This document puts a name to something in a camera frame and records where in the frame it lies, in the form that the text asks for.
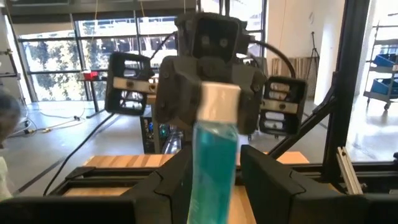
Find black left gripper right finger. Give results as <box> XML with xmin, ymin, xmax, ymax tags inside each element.
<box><xmin>240</xmin><ymin>144</ymin><xmax>398</xmax><ymax>224</ymax></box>

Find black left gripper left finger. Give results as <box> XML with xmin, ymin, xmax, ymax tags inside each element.
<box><xmin>0</xmin><ymin>147</ymin><xmax>194</xmax><ymax>224</ymax></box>

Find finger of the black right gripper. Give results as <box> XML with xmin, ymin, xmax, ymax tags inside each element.
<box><xmin>259</xmin><ymin>75</ymin><xmax>308</xmax><ymax>137</ymax></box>
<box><xmin>104</xmin><ymin>51</ymin><xmax>157</xmax><ymax>116</ymax></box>

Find black-legged office table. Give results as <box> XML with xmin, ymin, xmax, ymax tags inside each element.
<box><xmin>77</xmin><ymin>76</ymin><xmax>109</xmax><ymax>119</ymax></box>

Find red box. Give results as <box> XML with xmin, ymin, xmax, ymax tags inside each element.
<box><xmin>82</xmin><ymin>70</ymin><xmax>100</xmax><ymax>81</ymax></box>

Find wooden panels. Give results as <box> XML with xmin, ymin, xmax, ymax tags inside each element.
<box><xmin>272</xmin><ymin>57</ymin><xmax>312</xmax><ymax>80</ymax></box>

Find computer tower with lights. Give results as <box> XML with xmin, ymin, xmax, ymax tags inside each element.
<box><xmin>139</xmin><ymin>114</ymin><xmax>187</xmax><ymax>155</ymax></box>

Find black tripod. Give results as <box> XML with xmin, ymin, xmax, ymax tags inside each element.
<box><xmin>306</xmin><ymin>30</ymin><xmax>321</xmax><ymax>75</ymax></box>

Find silver aluminium extrusion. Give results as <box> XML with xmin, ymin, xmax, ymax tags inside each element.
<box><xmin>336</xmin><ymin>146</ymin><xmax>364</xmax><ymax>196</ymax></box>

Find cart with blue bins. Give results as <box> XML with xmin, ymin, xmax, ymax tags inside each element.
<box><xmin>363</xmin><ymin>21</ymin><xmax>398</xmax><ymax>111</ymax></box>

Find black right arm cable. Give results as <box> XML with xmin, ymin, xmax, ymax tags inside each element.
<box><xmin>248</xmin><ymin>39</ymin><xmax>297</xmax><ymax>79</ymax></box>

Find thick black floor cable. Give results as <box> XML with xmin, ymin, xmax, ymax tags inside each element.
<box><xmin>42</xmin><ymin>112</ymin><xmax>116</xmax><ymax>197</ymax></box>

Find yellow extension cable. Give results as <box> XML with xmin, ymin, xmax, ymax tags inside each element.
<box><xmin>18</xmin><ymin>119</ymin><xmax>86</xmax><ymax>134</ymax></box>

